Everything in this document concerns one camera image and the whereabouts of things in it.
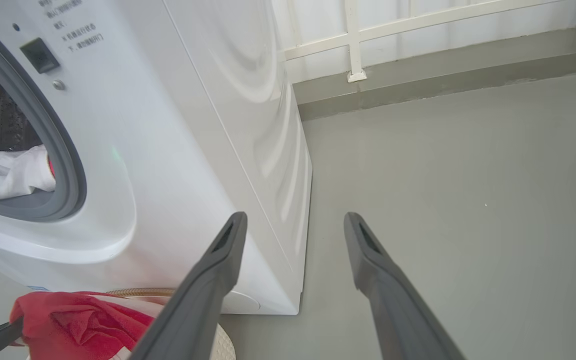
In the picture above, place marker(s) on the white metal railing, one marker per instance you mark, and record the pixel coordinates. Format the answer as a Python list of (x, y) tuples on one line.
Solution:
[(353, 40)]

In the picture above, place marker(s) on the cream perforated laundry basket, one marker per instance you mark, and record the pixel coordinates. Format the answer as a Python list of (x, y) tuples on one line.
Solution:
[(225, 347)]

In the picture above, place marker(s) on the blue energy sticker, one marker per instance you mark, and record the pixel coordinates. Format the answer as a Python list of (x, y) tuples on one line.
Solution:
[(38, 288)]

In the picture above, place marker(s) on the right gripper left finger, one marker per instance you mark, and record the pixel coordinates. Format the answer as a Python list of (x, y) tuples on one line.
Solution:
[(203, 300)]

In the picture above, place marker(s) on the grey rubber door seal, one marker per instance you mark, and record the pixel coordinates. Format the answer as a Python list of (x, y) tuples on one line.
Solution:
[(70, 165)]

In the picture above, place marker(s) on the black door latch socket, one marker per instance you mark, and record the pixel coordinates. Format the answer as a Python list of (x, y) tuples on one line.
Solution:
[(39, 55)]

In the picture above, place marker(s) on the white garment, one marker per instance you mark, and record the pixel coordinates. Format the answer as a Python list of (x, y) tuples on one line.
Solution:
[(8, 175)]

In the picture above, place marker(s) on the red garment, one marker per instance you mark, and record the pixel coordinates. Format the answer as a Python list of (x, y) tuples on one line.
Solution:
[(83, 325)]

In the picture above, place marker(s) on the white front-load washing machine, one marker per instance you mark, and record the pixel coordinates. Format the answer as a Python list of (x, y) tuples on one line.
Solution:
[(168, 150)]

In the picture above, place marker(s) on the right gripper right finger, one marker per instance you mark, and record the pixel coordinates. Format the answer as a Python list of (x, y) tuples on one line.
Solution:
[(398, 315)]

